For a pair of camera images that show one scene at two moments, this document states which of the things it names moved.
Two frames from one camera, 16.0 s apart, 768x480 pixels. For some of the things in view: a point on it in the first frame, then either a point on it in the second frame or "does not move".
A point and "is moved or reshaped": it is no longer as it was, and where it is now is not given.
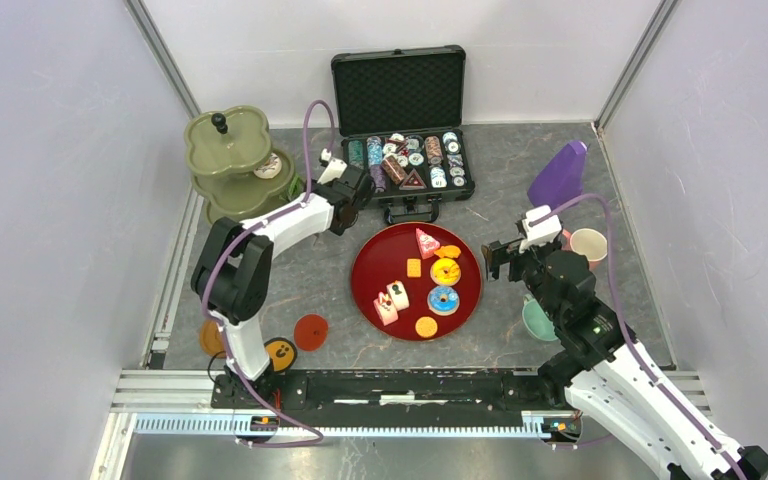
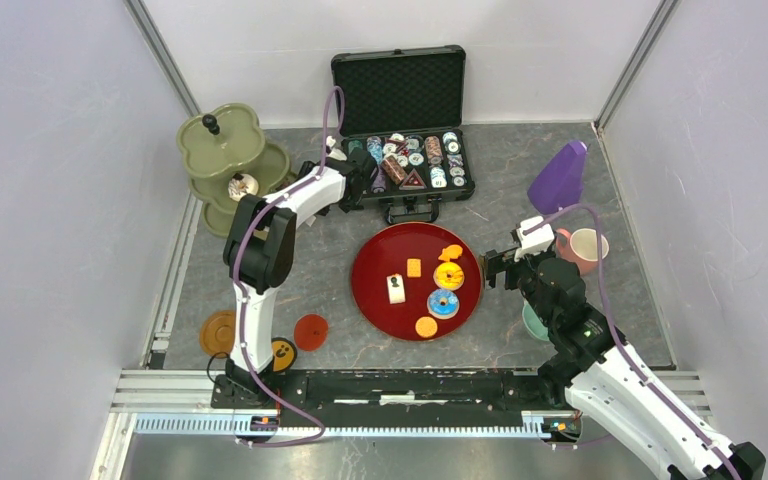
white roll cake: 398,294 is moved or reshaped
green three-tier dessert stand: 224,148 does not move
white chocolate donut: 270,168 -> 241,185
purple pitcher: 561,179 does not move
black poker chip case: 399,115 does not move
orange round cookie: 426,326 does not move
